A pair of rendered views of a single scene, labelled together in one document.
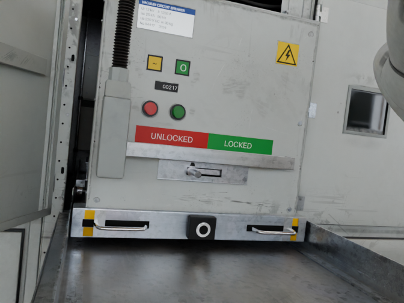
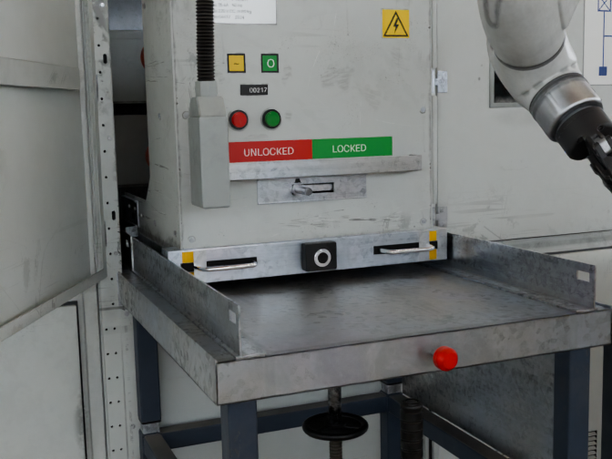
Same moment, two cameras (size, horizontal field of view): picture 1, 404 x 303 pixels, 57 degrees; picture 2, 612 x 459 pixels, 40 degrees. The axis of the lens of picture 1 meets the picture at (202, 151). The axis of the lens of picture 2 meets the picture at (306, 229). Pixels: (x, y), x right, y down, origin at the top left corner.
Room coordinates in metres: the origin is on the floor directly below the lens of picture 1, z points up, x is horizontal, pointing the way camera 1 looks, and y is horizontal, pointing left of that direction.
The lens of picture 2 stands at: (-0.69, 0.13, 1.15)
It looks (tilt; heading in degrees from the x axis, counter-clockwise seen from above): 8 degrees down; 355
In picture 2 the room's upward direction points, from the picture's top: 1 degrees counter-clockwise
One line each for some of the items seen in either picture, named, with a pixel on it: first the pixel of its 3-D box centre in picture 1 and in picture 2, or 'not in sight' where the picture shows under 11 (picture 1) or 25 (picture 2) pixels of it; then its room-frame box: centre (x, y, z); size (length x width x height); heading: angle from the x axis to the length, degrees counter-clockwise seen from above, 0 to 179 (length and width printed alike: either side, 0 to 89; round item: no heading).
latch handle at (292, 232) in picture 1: (273, 230); (407, 249); (0.85, -0.19, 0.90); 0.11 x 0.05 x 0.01; 107
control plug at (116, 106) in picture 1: (113, 128); (208, 151); (0.69, 0.17, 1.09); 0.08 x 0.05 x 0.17; 17
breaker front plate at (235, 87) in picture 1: (211, 112); (311, 113); (0.82, -0.01, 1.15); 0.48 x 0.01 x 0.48; 107
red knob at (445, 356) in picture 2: not in sight; (442, 356); (0.41, -0.14, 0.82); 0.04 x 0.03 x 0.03; 18
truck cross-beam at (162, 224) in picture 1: (196, 223); (311, 253); (0.83, -0.01, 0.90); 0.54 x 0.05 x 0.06; 107
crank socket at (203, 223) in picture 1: (201, 228); (320, 256); (0.80, -0.02, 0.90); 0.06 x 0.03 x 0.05; 107
